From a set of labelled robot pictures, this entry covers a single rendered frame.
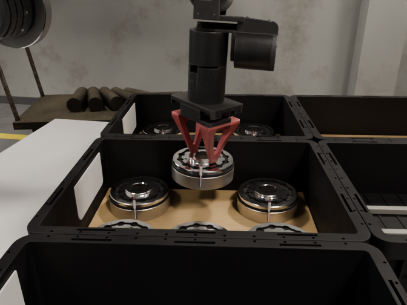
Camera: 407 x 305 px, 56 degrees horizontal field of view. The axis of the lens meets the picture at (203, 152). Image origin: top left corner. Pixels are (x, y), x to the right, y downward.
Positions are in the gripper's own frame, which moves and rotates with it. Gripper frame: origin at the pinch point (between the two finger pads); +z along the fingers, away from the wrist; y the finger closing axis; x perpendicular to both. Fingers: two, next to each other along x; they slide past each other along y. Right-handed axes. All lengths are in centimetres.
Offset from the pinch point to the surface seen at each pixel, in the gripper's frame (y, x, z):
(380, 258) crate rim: -31.6, 3.3, -0.8
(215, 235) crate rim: -17.5, 13.5, 0.0
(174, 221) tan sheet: -0.8, 6.4, 10.5
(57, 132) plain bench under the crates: 86, -7, 27
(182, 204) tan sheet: 2.3, 2.3, 10.5
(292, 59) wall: 163, -250, 39
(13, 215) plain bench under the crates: 40, 21, 25
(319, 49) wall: 146, -264, 29
